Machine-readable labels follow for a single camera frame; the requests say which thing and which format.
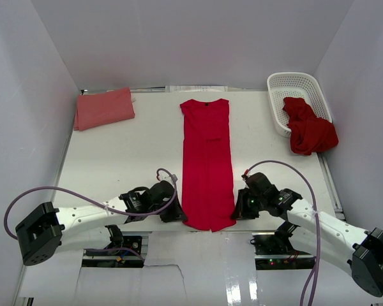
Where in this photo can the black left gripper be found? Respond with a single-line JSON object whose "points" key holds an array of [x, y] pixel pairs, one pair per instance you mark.
{"points": [[177, 214]]}

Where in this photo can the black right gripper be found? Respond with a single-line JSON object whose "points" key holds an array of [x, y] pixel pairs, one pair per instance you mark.
{"points": [[240, 211]]}

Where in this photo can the bright red t shirt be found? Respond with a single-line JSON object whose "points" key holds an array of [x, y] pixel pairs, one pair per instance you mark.
{"points": [[207, 181]]}

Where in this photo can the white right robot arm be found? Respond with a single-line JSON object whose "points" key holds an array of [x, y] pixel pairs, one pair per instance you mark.
{"points": [[356, 251]]}

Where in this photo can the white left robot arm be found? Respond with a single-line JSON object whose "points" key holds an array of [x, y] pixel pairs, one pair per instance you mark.
{"points": [[94, 228]]}

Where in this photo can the dark red crumpled t shirt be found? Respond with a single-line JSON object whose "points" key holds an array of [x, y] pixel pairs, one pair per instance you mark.
{"points": [[309, 133]]}

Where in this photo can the folded salmon pink t shirt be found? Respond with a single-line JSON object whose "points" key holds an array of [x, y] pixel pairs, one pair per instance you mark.
{"points": [[93, 110]]}

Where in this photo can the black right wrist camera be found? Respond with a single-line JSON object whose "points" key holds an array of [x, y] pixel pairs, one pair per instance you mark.
{"points": [[258, 183]]}

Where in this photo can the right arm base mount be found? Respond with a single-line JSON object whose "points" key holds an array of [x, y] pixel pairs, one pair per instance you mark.
{"points": [[273, 253]]}

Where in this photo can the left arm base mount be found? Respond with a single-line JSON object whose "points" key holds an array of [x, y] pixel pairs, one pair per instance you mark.
{"points": [[130, 253]]}

